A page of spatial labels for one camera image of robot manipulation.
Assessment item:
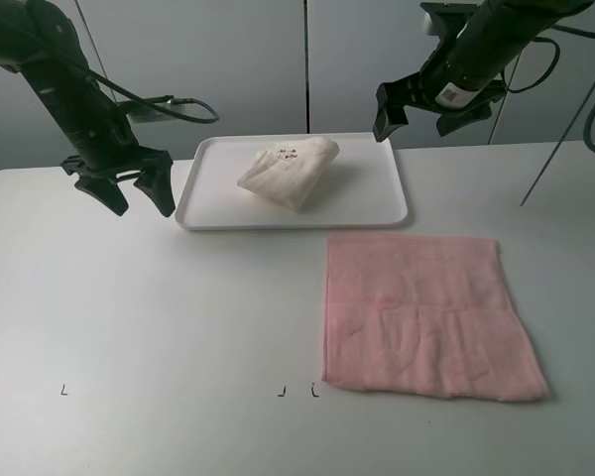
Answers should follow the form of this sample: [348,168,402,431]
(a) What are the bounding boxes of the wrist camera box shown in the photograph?
[117,95,182,124]
[420,2,478,40]

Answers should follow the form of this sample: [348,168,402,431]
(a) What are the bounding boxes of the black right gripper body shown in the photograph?
[384,29,509,117]

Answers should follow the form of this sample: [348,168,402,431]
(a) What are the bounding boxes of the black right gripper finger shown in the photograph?
[436,106,491,137]
[373,83,410,143]

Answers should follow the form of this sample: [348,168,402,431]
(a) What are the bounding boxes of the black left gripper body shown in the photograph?
[59,113,173,186]

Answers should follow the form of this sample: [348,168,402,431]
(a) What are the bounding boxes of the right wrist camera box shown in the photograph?
[420,2,478,40]

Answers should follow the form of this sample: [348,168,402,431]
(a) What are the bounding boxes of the cream white towel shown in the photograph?
[237,137,340,211]

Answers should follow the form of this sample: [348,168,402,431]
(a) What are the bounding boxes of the pink towel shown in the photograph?
[322,233,549,403]

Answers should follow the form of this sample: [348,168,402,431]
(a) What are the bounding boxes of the white rectangular plastic tray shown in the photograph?
[175,133,409,231]

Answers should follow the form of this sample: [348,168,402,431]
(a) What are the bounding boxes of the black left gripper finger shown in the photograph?
[74,177,128,215]
[133,158,175,217]

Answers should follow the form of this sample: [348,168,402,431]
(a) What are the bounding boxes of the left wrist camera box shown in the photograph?
[117,95,182,124]

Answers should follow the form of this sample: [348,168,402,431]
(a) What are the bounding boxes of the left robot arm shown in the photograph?
[0,1,176,217]

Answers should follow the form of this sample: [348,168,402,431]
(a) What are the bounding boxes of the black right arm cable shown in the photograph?
[505,0,595,207]

